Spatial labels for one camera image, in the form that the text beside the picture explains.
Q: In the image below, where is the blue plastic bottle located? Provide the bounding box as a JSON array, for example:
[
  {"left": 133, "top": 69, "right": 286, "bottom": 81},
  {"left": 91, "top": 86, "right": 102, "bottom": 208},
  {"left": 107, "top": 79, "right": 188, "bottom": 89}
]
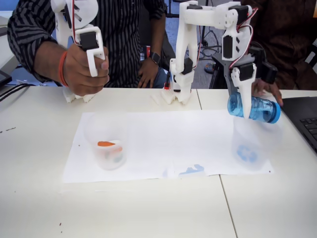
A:
[{"left": 227, "top": 92, "right": 282, "bottom": 124}]

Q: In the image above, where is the white leader arm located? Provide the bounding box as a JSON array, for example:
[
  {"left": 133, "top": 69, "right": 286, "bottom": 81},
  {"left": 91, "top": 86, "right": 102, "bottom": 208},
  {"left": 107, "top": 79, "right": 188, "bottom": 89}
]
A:
[{"left": 51, "top": 0, "right": 106, "bottom": 104}]

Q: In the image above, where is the striped-shirt person's left forearm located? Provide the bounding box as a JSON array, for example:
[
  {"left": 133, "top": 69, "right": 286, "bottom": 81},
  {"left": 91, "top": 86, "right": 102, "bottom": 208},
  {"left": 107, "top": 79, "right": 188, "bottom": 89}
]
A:
[{"left": 148, "top": 0, "right": 167, "bottom": 54}]

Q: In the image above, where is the brown-shirt person's right hand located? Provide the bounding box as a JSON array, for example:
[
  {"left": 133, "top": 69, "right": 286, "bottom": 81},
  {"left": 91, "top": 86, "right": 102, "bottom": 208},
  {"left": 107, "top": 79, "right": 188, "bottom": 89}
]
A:
[{"left": 252, "top": 78, "right": 284, "bottom": 107}]

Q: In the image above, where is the striped-shirt person's left hand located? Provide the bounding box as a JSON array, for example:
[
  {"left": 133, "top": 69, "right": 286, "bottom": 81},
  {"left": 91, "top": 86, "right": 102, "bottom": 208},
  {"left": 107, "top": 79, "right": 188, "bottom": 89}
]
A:
[{"left": 137, "top": 59, "right": 159, "bottom": 89}]

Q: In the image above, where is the striped-shirt person's right hand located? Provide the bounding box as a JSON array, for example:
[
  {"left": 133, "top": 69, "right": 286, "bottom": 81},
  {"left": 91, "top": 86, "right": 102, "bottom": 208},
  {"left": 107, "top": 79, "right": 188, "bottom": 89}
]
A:
[{"left": 61, "top": 44, "right": 110, "bottom": 97}]

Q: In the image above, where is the black office chair with armrest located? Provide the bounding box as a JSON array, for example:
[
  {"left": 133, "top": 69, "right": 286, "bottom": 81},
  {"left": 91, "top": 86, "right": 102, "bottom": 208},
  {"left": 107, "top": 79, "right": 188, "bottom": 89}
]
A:
[{"left": 209, "top": 54, "right": 230, "bottom": 89}]

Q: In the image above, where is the black gripper webcam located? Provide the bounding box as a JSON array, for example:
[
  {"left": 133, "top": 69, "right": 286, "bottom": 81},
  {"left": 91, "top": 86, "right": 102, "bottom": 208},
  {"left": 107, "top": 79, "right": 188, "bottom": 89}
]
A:
[{"left": 249, "top": 42, "right": 278, "bottom": 84}]

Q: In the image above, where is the right clear plastic cup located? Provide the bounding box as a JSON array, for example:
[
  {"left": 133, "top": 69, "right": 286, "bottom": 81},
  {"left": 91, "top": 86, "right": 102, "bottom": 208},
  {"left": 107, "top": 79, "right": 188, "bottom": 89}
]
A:
[{"left": 230, "top": 116, "right": 284, "bottom": 172}]

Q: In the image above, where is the clear plastic cup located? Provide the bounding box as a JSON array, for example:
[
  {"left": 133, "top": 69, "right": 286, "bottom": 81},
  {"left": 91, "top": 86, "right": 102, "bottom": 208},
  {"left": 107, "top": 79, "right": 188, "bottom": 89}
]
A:
[
  {"left": 230, "top": 116, "right": 284, "bottom": 172},
  {"left": 83, "top": 111, "right": 132, "bottom": 171}
]

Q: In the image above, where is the person in brown shirt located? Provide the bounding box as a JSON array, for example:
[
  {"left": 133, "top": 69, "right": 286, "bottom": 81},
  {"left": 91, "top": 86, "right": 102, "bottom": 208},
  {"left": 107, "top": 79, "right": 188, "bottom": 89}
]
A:
[{"left": 241, "top": 0, "right": 317, "bottom": 90}]

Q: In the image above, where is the black laptop keyboard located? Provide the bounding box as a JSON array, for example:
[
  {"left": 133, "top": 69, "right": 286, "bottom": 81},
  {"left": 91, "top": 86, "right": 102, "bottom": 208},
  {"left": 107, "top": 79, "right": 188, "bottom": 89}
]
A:
[{"left": 282, "top": 96, "right": 317, "bottom": 151}]

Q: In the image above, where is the black wheeled metal rack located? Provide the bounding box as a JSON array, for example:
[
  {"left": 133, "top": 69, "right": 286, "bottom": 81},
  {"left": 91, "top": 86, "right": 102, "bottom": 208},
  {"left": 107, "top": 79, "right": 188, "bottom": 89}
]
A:
[{"left": 165, "top": 0, "right": 211, "bottom": 48}]

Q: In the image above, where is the white paper sheet blue print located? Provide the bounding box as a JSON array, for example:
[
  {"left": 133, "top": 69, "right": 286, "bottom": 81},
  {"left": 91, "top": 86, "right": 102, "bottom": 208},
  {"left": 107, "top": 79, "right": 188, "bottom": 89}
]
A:
[{"left": 172, "top": 109, "right": 275, "bottom": 177}]

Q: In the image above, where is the black smartwatch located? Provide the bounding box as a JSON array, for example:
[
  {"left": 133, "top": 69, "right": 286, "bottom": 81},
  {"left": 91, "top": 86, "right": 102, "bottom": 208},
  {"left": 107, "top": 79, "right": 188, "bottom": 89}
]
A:
[{"left": 148, "top": 51, "right": 161, "bottom": 64}]

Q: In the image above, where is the red and black box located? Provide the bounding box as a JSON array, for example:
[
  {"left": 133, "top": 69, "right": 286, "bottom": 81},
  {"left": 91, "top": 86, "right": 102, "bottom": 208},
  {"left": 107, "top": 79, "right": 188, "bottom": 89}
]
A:
[{"left": 140, "top": 46, "right": 151, "bottom": 60}]

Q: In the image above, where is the plain white paper sheet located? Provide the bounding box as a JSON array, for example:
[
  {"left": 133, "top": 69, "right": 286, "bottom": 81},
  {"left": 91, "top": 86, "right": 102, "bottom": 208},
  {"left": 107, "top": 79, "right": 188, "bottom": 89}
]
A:
[{"left": 63, "top": 112, "right": 174, "bottom": 184}]

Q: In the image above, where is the striped-shirt person's torso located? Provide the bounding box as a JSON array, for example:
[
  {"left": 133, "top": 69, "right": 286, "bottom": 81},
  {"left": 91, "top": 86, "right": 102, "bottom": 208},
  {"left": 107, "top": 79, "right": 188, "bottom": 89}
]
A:
[{"left": 94, "top": 0, "right": 168, "bottom": 89}]

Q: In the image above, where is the left clear plastic cup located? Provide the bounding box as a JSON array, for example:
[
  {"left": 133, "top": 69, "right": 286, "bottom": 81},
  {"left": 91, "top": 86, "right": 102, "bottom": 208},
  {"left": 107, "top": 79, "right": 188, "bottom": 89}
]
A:
[{"left": 83, "top": 111, "right": 132, "bottom": 171}]

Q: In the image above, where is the black tablet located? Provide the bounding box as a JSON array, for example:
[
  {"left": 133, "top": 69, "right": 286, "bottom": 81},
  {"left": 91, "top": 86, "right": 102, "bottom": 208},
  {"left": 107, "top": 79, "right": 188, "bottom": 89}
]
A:
[{"left": 0, "top": 70, "right": 12, "bottom": 87}]

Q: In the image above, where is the white side desk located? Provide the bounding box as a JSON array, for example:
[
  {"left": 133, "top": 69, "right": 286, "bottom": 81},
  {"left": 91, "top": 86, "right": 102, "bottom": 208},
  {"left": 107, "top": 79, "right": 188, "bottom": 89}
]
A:
[{"left": 0, "top": 10, "right": 19, "bottom": 71}]

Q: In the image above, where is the black floor cable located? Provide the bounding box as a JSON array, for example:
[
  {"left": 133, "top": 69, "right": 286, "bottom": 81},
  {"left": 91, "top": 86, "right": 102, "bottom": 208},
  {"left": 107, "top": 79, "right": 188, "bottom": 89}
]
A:
[{"left": 195, "top": 27, "right": 225, "bottom": 65}]

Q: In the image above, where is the orange wrist bracelet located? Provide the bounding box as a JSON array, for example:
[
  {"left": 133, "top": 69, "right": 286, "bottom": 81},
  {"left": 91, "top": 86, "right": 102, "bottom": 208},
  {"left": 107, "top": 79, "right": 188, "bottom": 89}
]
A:
[{"left": 58, "top": 51, "right": 69, "bottom": 87}]

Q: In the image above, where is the black desk cable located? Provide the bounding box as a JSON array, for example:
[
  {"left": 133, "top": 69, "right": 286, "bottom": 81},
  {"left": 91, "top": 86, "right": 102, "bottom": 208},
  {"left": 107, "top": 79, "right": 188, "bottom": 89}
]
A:
[
  {"left": 0, "top": 85, "right": 29, "bottom": 102},
  {"left": 0, "top": 83, "right": 28, "bottom": 93}
]

